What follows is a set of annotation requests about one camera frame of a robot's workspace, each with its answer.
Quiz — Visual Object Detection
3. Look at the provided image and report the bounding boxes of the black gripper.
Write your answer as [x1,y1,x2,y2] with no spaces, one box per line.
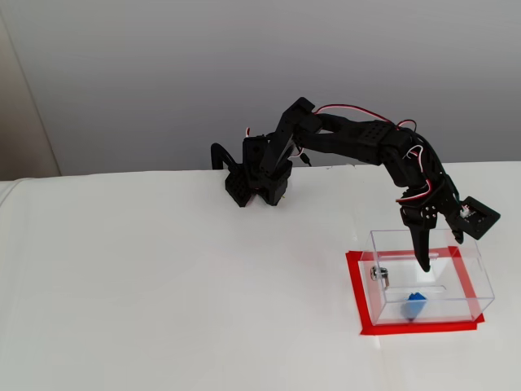
[398,174,466,273]

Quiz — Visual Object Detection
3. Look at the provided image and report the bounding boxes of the blue lego brick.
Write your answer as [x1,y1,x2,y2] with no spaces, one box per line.
[401,291,427,323]

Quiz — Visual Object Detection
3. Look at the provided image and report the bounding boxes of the transparent plastic box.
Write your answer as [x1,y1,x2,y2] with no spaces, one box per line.
[357,229,496,327]

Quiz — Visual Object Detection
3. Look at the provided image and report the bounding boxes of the silver cylinder lock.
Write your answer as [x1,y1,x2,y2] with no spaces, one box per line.
[369,266,392,290]

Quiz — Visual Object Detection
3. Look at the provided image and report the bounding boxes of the red tape square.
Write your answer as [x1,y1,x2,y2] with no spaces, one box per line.
[344,246,486,336]

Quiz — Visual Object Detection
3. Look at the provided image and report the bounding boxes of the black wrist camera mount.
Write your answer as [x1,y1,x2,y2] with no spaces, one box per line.
[454,195,501,240]

